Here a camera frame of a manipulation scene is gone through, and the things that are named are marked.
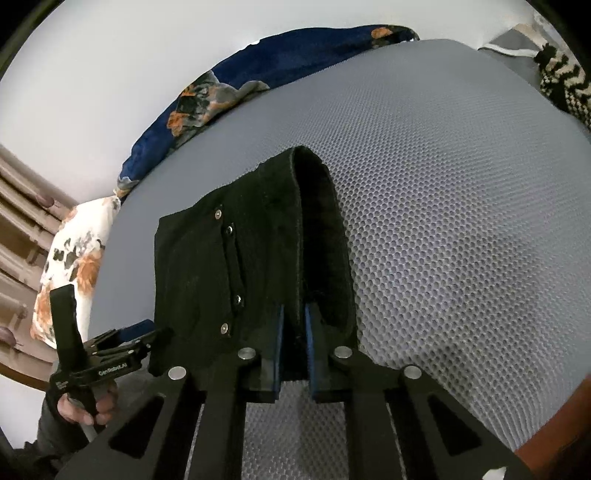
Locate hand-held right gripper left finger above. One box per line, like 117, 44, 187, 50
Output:
58, 307, 285, 480

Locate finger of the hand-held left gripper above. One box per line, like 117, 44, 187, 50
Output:
84, 329, 158, 354
95, 328, 175, 367

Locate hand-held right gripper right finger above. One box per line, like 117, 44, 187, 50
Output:
304, 305, 536, 480

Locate black pants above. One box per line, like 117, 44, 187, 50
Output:
148, 145, 359, 385

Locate person's left forearm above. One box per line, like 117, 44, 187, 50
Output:
11, 394, 100, 480

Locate person's left hand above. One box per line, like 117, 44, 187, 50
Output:
56, 382, 120, 426

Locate white floral pillow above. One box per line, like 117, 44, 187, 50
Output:
30, 194, 123, 346

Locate brown wooden furniture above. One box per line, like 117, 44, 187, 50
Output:
0, 144, 80, 385

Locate grey mesh mattress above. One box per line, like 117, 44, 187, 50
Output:
85, 38, 591, 480

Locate blue floral blanket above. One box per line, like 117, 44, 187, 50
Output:
117, 24, 422, 198

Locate black and white knit cloth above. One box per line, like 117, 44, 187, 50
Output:
533, 41, 591, 126

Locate brown wooden bed frame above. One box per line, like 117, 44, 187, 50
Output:
514, 375, 591, 480

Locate grey cloth with white cord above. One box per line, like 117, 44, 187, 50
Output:
477, 11, 564, 60

